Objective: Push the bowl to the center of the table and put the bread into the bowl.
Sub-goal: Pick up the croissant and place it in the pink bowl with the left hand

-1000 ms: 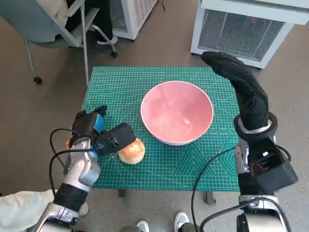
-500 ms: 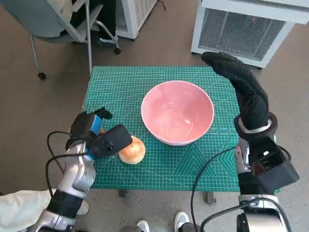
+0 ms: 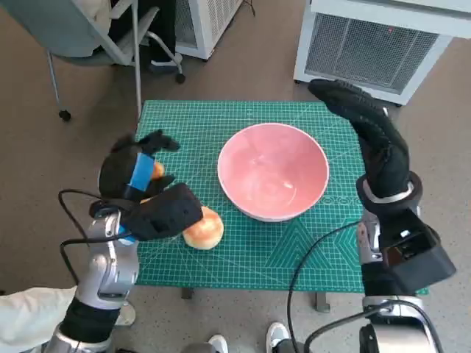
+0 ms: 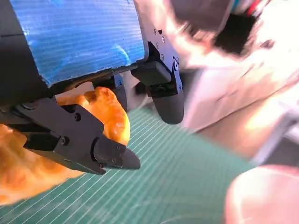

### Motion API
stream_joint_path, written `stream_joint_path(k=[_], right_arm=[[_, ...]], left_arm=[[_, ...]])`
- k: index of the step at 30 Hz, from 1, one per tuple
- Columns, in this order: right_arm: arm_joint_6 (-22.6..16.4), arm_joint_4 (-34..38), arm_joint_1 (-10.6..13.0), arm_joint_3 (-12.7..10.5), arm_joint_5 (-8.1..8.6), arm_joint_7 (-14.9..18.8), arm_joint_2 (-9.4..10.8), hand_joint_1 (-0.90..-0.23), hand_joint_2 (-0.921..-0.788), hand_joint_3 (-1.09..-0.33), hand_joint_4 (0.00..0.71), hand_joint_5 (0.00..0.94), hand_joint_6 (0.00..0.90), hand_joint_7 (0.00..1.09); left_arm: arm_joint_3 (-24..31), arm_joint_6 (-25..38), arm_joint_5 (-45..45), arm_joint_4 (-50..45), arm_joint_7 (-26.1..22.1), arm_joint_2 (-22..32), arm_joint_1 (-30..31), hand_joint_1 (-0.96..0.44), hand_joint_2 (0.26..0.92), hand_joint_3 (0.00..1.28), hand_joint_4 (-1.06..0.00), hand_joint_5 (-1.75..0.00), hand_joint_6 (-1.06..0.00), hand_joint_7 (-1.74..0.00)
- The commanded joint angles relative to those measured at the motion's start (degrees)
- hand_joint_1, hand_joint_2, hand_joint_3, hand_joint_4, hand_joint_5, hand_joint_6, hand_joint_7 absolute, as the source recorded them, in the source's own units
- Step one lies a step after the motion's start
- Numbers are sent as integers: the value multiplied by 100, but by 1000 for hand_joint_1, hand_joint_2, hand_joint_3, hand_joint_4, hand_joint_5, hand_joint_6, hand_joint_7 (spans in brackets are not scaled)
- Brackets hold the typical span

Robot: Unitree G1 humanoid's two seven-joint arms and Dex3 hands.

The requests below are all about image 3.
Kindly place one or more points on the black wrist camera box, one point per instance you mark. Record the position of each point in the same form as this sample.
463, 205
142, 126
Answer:
416, 257
165, 213

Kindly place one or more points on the white mesh cabinet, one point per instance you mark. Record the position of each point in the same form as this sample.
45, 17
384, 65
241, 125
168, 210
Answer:
206, 22
368, 48

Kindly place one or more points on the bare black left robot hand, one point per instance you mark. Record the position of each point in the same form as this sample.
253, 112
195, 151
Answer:
117, 173

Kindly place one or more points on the grey table leg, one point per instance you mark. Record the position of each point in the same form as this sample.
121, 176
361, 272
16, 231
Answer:
187, 293
322, 302

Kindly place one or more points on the round golden toy bread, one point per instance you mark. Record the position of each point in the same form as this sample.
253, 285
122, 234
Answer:
159, 171
206, 231

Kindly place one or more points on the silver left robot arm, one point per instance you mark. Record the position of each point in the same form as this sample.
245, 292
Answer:
106, 264

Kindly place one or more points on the pink bowl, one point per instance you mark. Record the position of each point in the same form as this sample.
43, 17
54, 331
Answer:
272, 173

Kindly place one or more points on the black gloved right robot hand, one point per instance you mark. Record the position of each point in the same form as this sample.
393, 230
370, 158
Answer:
386, 165

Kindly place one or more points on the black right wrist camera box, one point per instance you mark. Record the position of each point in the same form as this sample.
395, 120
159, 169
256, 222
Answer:
416, 257

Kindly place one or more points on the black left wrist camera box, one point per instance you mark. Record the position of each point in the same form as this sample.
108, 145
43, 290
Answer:
165, 213

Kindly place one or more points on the grey office chair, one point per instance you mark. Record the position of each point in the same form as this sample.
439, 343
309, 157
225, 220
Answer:
55, 25

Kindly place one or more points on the green cutting mat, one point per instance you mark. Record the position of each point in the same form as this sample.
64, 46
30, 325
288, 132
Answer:
257, 253

